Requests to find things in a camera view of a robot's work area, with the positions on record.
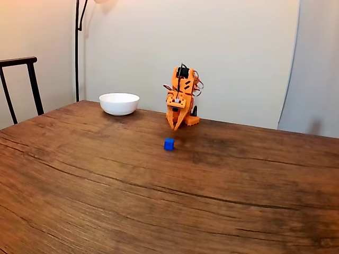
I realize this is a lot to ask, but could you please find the white ceramic bowl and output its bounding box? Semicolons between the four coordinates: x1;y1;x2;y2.
99;92;140;116

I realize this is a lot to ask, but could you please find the black floor lamp pole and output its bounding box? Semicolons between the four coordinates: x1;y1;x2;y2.
75;0;89;103

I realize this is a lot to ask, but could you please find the white curtain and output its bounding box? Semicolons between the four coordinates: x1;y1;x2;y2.
276;0;339;139

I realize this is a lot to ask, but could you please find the black chair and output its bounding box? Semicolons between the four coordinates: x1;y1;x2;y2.
0;56;45;125

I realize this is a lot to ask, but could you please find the orange gripper camera mount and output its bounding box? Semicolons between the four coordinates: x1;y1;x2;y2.
166;91;192;111

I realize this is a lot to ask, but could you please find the black camera cable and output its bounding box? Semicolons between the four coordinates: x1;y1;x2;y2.
176;62;185;93

